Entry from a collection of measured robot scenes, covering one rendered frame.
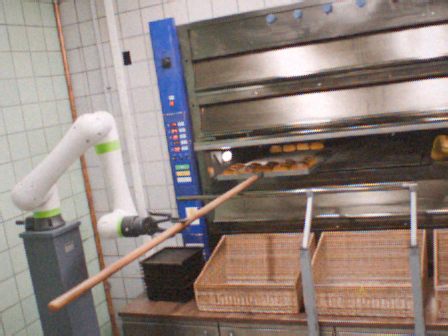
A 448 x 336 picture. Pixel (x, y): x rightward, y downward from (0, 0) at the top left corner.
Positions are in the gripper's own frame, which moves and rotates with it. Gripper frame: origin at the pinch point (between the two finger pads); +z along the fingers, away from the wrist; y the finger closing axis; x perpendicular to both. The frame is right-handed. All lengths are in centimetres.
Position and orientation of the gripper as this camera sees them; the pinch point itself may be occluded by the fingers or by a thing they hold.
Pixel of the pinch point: (180, 225)
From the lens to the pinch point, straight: 221.6
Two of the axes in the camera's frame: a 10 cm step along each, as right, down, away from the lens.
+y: 1.4, 9.8, 1.5
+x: -3.8, 1.9, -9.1
